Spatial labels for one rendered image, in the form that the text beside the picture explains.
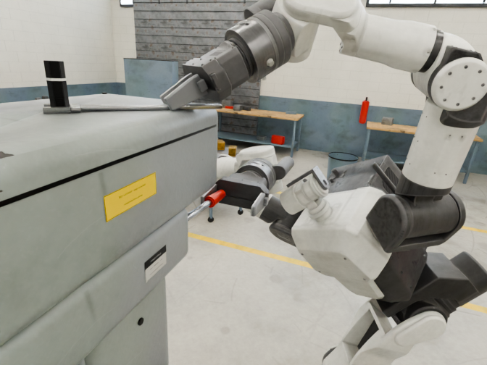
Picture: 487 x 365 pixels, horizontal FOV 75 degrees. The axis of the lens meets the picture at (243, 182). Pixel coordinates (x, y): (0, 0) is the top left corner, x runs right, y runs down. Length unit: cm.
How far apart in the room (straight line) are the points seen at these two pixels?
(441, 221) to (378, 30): 39
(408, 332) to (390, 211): 45
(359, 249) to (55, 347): 61
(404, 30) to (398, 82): 726
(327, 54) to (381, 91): 144
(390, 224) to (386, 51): 33
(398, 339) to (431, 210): 46
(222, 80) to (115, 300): 32
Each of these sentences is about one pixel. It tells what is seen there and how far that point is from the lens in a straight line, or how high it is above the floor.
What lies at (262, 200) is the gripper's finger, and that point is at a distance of 63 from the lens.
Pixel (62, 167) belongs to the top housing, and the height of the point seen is 187.
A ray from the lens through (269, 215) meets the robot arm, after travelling 102.
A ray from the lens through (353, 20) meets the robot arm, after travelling 55.
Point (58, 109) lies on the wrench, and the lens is 46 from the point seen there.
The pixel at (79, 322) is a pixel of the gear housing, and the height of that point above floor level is 169.
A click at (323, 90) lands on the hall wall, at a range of 788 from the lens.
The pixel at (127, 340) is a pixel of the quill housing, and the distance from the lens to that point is 55.
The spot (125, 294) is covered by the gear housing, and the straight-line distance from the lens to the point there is 46.
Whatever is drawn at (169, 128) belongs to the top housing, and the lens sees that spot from 44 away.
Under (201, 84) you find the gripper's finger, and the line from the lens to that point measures 48.
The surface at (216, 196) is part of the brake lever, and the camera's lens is 63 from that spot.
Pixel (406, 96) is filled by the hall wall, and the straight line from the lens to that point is 787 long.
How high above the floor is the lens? 196
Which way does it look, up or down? 21 degrees down
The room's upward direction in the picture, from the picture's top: 3 degrees clockwise
